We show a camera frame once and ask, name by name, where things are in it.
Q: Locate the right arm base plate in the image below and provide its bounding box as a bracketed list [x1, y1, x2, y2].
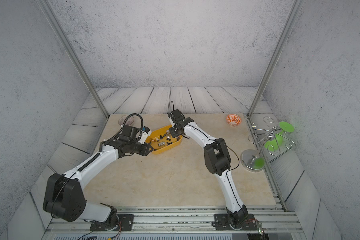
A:
[211, 214, 258, 231]

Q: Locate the aluminium frame post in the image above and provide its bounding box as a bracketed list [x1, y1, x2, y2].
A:
[247, 0, 304, 118]
[37, 0, 110, 119]

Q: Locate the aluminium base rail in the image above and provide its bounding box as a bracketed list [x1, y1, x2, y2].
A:
[44, 205, 306, 240]

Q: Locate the right aluminium frame post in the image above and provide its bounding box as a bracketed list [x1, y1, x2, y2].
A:
[247, 0, 304, 118]

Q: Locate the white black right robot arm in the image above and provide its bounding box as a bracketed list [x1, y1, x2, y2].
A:
[168, 109, 249, 230]

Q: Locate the purple patterned glass bowl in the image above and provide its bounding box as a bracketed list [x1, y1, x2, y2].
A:
[118, 115, 135, 127]

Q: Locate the left aluminium frame post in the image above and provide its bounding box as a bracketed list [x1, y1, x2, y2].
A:
[37, 0, 110, 119]

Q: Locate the green disc metal stand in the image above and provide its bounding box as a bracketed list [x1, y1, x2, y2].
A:
[240, 117, 296, 172]

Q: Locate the orange patterned ceramic bowl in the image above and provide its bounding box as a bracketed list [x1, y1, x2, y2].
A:
[226, 114, 242, 127]

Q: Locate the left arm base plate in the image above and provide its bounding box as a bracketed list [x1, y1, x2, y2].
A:
[90, 214, 135, 232]

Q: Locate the yellow plastic storage box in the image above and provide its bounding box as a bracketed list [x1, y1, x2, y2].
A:
[146, 125, 183, 155]

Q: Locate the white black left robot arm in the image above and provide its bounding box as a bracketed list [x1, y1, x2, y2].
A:
[43, 126, 154, 225]

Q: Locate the metal wire rack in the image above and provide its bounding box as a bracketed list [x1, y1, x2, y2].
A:
[248, 116, 297, 157]

